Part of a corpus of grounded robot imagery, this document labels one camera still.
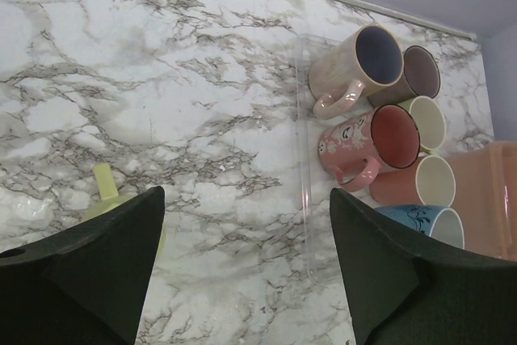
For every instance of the blue mug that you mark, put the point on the blue mug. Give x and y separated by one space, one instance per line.
441 223

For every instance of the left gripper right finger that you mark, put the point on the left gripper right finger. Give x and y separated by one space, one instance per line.
403 287

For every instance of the clear plastic tray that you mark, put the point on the clear plastic tray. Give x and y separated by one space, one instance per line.
320 256

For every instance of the purple mug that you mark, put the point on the purple mug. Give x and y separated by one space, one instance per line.
420 76

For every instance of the yellow-green faceted mug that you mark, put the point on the yellow-green faceted mug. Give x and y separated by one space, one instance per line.
110 199

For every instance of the pink storage bin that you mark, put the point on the pink storage bin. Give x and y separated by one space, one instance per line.
486 198

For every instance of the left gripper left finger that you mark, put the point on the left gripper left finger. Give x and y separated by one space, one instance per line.
86 284

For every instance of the salmon pink mug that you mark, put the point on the salmon pink mug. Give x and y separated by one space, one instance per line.
430 180

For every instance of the light green mug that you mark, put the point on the light green mug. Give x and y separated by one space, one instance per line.
430 121

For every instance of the pink spectrum mug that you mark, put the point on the pink spectrum mug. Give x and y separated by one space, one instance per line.
357 150

